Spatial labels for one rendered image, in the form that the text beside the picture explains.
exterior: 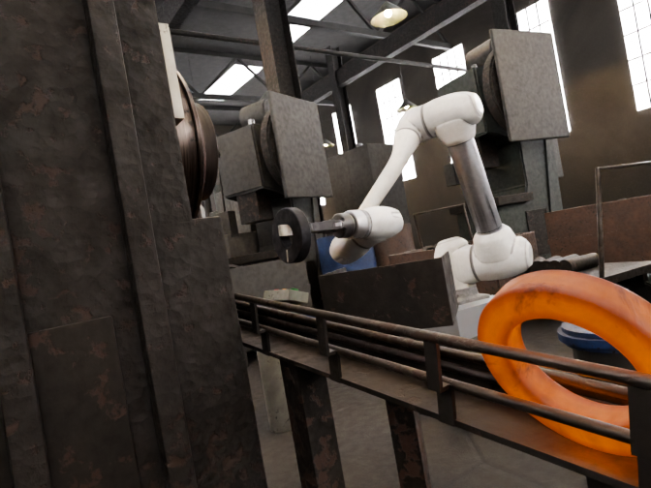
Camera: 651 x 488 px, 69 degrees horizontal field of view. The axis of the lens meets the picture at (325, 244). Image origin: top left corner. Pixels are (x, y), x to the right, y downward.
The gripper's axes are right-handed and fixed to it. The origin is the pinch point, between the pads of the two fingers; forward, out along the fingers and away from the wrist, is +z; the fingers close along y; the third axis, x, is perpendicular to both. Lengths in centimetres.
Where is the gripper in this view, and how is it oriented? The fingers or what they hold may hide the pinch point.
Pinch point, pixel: (291, 229)
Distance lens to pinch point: 132.2
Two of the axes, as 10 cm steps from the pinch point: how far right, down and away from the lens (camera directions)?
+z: -8.0, 0.8, -5.9
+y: -5.9, 1.0, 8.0
